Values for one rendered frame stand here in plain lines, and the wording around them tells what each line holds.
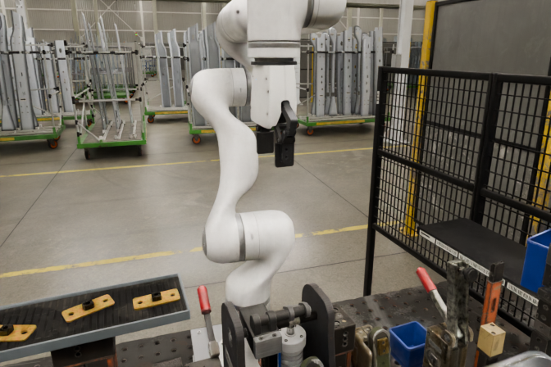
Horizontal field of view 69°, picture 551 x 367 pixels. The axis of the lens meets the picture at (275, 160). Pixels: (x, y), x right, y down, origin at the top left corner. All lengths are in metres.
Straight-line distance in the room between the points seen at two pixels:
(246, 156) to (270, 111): 0.39
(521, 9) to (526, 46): 0.23
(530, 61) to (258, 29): 2.34
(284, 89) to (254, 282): 0.57
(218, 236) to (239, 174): 0.16
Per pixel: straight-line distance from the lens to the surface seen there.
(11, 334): 0.84
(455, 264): 0.88
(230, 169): 0.99
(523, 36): 2.88
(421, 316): 1.62
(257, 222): 0.98
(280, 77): 0.62
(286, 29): 0.62
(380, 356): 0.86
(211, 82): 1.02
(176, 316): 0.78
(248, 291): 1.04
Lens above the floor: 1.62
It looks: 15 degrees down
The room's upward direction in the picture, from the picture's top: straight up
